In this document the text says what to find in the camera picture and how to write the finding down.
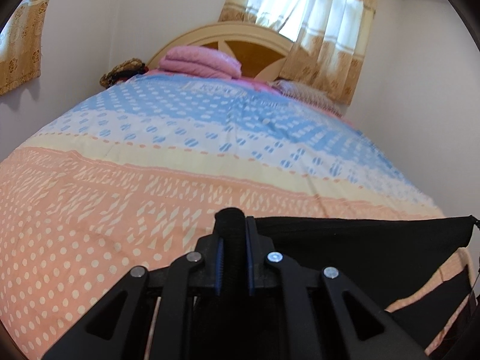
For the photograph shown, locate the black pants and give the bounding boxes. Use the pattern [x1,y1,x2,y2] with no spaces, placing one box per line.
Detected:
[256,216,477,359]

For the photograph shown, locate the polka dot bedspread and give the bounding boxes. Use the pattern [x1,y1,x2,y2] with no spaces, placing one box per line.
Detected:
[1,74,447,359]

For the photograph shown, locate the striped pillow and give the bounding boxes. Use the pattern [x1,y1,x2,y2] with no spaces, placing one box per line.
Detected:
[272,80,343,117]

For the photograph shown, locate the folded pink blanket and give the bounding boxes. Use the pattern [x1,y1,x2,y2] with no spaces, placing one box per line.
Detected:
[158,46,242,80]

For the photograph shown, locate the cream wooden headboard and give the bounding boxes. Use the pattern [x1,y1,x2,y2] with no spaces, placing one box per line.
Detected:
[147,21,294,81]

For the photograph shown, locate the brown patterned cushion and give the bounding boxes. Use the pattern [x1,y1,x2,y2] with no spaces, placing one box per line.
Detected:
[99,58,149,89]

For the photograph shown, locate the beige curtain behind headboard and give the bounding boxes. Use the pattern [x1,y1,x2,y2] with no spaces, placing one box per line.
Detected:
[219,0,377,106]

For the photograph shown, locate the beige curtain side window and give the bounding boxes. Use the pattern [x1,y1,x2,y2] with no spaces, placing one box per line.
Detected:
[0,0,49,95]

